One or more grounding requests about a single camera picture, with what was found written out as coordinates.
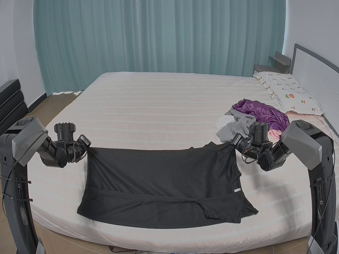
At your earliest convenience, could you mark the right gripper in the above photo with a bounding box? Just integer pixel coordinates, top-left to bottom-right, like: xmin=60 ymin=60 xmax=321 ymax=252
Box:
xmin=230 ymin=133 xmax=251 ymax=151

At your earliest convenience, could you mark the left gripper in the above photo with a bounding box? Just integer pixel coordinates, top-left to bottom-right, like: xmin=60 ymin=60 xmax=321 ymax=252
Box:
xmin=75 ymin=134 xmax=92 ymax=153

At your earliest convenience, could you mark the black T-shirt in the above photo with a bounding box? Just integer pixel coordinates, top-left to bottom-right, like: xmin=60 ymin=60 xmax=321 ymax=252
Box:
xmin=77 ymin=141 xmax=259 ymax=224

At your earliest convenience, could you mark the bed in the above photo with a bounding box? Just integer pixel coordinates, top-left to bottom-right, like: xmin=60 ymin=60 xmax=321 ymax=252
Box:
xmin=25 ymin=43 xmax=339 ymax=251

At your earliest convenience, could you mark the grey garment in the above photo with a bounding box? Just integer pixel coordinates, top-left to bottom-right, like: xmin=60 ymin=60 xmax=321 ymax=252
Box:
xmin=216 ymin=109 xmax=257 ymax=143

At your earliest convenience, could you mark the white garment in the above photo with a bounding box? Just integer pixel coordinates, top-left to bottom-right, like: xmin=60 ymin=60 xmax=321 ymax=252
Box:
xmin=215 ymin=115 xmax=233 ymax=130

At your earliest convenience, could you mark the purple satin garment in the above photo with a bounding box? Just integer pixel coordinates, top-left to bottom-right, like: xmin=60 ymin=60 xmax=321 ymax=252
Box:
xmin=232 ymin=99 xmax=290 ymax=132

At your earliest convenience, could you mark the white printed pillow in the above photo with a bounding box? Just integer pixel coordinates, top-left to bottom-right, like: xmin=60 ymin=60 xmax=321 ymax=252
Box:
xmin=252 ymin=71 xmax=325 ymax=116

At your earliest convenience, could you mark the black chest of drawers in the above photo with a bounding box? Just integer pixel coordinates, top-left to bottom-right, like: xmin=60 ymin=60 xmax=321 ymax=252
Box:
xmin=0 ymin=80 xmax=29 ymax=134

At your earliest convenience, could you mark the grey bedside table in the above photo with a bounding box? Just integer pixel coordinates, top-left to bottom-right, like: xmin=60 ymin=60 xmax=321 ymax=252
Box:
xmin=254 ymin=51 xmax=292 ymax=76

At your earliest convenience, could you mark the blue-green curtain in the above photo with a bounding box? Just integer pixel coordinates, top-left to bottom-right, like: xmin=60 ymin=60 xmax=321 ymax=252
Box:
xmin=33 ymin=0 xmax=139 ymax=96
xmin=136 ymin=0 xmax=288 ymax=76

